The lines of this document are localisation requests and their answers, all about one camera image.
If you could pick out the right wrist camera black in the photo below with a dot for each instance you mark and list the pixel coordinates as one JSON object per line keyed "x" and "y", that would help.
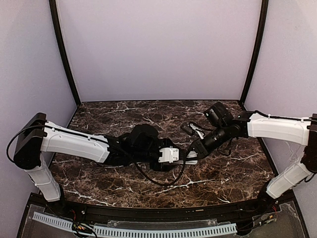
{"x": 218, "y": 115}

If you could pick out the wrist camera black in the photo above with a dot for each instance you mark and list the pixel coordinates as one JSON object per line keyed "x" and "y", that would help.
{"x": 143, "y": 136}
{"x": 218, "y": 115}

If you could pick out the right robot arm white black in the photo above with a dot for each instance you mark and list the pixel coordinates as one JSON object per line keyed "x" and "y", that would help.
{"x": 254, "y": 124}

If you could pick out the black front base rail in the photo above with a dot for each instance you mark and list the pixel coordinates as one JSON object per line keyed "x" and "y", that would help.
{"x": 234, "y": 212}

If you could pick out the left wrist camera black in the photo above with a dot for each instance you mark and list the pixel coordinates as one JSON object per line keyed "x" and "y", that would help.
{"x": 143, "y": 136}

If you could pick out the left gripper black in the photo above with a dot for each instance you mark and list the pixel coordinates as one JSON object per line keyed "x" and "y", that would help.
{"x": 163, "y": 165}

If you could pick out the white slotted cable duct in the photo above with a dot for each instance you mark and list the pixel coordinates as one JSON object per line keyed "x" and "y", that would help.
{"x": 117, "y": 229}

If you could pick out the left black frame post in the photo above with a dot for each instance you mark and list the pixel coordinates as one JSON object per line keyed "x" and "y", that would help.
{"x": 63, "y": 53}

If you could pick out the right black frame post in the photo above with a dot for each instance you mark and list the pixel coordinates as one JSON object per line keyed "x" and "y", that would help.
{"x": 256, "y": 51}

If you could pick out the black frame post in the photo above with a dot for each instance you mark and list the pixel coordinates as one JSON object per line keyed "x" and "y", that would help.
{"x": 256, "y": 51}
{"x": 63, "y": 53}

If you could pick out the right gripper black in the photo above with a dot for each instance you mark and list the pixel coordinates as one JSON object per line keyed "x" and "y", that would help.
{"x": 198, "y": 148}

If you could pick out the white remote control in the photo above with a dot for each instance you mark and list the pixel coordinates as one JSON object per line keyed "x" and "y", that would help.
{"x": 190, "y": 160}

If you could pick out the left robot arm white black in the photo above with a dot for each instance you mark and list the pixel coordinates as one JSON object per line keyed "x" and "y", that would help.
{"x": 40, "y": 135}

